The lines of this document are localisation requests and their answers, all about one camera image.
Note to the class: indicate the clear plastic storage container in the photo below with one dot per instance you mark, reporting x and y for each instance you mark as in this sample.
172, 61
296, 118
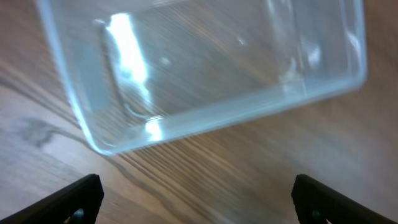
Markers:
140, 72

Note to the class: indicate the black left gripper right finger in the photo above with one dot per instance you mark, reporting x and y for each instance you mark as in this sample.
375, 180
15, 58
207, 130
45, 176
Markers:
316, 203

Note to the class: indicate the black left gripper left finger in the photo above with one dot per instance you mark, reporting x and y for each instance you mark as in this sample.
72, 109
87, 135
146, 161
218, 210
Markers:
78, 202

